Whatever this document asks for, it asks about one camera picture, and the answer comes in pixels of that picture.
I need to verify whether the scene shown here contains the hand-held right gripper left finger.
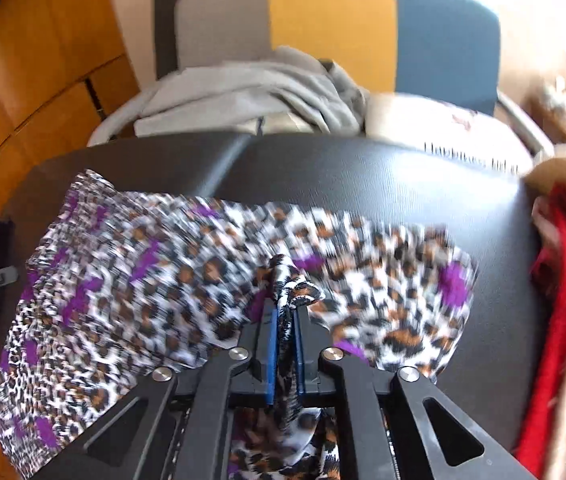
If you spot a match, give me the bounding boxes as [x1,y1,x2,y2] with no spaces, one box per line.
[33,305,280,480]

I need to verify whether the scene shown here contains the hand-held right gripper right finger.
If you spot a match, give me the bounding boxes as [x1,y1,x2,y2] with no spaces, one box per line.
[293,307,534,480]

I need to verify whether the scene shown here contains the leopard print garment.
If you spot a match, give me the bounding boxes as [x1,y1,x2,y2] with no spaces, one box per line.
[0,169,479,480]

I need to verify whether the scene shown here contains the grey garment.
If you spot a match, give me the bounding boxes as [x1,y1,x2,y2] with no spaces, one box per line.
[133,46,371,138]

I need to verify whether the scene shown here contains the grey yellow blue chair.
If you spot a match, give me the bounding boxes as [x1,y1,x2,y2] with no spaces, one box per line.
[153,0,556,161]

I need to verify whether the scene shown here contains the wooden side table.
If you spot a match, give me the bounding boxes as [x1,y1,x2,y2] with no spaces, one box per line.
[528,72,566,148]

